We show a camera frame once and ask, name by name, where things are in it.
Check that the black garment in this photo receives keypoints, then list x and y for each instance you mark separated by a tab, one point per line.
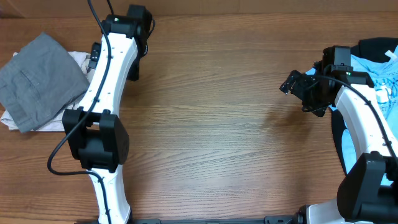
373	48

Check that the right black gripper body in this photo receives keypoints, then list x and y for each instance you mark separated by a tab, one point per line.
314	99

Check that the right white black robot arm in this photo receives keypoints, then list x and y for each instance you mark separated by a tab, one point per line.
368	193

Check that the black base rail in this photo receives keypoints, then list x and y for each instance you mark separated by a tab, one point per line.
284	219

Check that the grey shorts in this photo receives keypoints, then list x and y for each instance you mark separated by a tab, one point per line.
40	81

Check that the folded beige shorts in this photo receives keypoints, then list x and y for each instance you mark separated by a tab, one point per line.
55	124

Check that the light blue printed t-shirt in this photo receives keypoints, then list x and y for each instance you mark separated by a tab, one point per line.
382	93

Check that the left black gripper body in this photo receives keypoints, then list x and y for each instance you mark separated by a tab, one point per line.
96	53

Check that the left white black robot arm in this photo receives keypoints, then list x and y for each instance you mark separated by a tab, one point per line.
96	135

